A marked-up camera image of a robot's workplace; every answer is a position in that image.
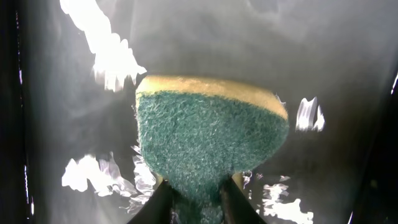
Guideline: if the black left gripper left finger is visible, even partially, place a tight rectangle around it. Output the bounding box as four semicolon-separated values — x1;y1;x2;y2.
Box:
127;180;174;224

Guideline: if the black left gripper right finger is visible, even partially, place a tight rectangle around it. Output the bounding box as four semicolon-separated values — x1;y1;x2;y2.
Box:
220;178;266;224

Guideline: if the green yellow sponge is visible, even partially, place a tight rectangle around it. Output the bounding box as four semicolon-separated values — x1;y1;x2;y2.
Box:
136;75;289;223

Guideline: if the black plastic tray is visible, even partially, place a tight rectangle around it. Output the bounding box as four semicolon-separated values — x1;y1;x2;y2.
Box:
1;0;397;223

